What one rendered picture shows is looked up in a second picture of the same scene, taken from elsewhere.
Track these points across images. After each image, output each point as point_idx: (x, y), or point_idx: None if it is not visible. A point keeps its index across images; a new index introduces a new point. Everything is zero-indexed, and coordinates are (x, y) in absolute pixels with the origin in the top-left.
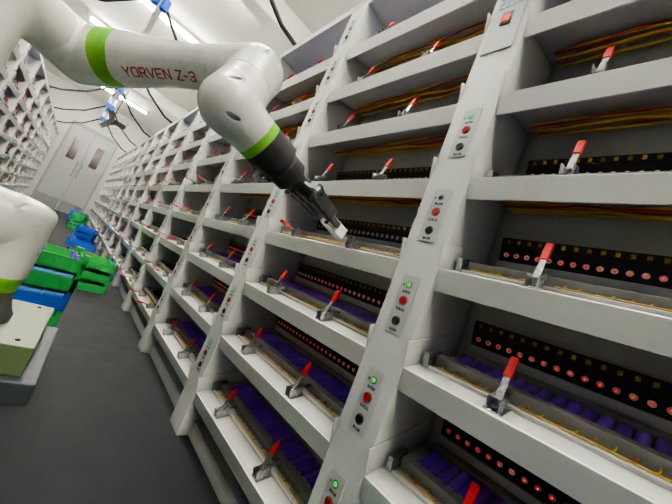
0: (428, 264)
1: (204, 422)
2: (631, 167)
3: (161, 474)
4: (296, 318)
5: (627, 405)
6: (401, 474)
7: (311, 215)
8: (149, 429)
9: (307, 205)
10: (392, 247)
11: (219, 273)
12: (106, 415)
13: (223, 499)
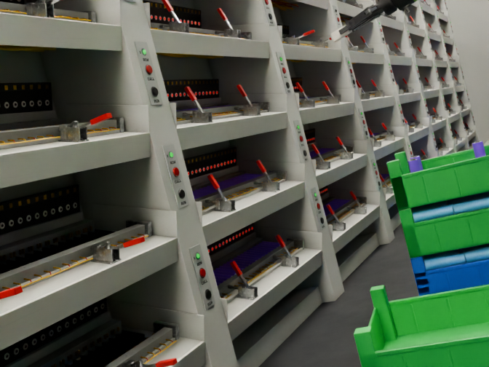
0: (346, 49)
1: (343, 247)
2: None
3: (385, 271)
4: (333, 111)
5: None
6: None
7: (352, 27)
8: (366, 291)
9: (364, 21)
10: None
11: (267, 122)
12: (400, 294)
13: (358, 261)
